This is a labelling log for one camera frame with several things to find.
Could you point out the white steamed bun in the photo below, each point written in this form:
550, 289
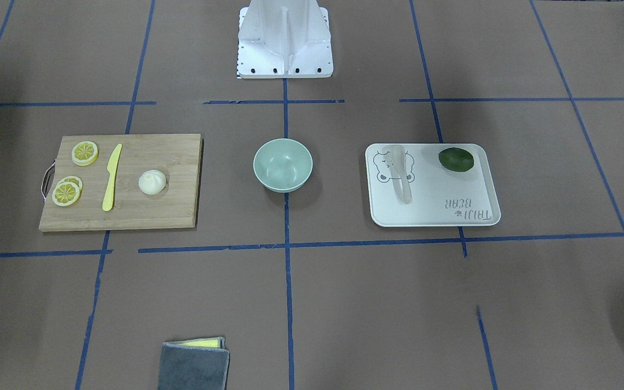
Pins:
152, 182

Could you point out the white bear tray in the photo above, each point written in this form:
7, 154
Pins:
440, 197

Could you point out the bamboo cutting board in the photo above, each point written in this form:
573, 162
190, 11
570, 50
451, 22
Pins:
178, 156

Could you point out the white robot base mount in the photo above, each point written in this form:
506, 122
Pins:
284, 40

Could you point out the lemon slice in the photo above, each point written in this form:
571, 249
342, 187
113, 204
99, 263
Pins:
66, 193
72, 179
84, 153

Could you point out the lemon slice top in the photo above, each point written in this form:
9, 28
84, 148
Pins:
84, 153

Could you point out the lemon slice rear lower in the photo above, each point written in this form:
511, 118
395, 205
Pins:
72, 179

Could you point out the pale green bowl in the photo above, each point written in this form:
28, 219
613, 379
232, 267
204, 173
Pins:
283, 165

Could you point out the yellow plastic knife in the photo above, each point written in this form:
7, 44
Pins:
112, 167

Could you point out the grey and yellow sponge cloth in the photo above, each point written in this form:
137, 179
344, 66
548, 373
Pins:
194, 364

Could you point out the translucent white spoon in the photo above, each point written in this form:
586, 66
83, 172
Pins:
396, 159

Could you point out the lemon slice front lower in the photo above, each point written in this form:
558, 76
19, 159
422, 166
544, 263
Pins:
66, 193

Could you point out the dark green avocado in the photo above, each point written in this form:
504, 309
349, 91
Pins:
456, 159

